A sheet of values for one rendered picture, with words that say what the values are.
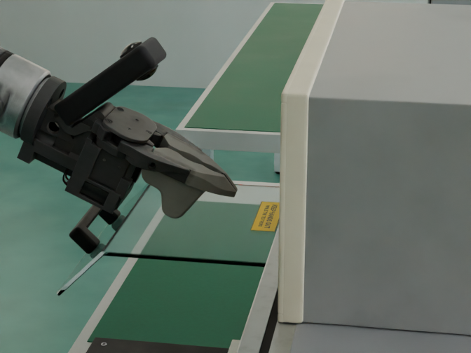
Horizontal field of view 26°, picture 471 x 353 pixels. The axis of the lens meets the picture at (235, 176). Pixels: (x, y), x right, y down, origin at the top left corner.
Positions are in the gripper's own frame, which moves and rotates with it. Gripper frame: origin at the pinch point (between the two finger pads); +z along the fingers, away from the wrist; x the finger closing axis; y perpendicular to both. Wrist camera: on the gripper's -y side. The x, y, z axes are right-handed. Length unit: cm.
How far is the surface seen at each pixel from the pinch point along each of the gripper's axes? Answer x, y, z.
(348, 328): 14.5, 1.2, 14.9
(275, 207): -24.5, 10.4, 6.7
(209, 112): -170, 54, -13
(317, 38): -6.2, -15.3, 1.5
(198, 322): -51, 46, 6
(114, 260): -230, 142, -24
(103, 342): -39, 49, -6
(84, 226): -15.9, 20.1, -13.0
